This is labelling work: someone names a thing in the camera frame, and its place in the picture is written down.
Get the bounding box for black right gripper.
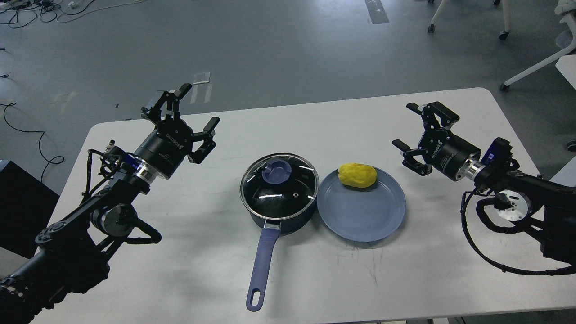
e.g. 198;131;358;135
391;101;482;182

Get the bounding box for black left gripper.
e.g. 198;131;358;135
135;83;221;179

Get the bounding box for yellow potato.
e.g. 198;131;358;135
337;163;377;189

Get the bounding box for glass pot lid blue knob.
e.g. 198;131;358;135
240;153;320;220

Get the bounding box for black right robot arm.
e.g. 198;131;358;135
392;101;576;275

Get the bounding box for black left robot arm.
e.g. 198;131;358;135
1;83;220;324

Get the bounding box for blue plate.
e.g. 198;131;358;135
317;168;407;243

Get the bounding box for dark blue saucepan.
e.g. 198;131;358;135
241;154;318;312

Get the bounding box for white chair leg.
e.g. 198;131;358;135
427;0;511;41

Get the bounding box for black box left edge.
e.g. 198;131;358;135
0;160;59;259

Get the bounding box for white chair base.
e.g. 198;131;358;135
499;0;576;93

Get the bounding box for black cable on floor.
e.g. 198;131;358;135
0;103;65;180

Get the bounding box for black floor cables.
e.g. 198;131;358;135
0;0;97;29

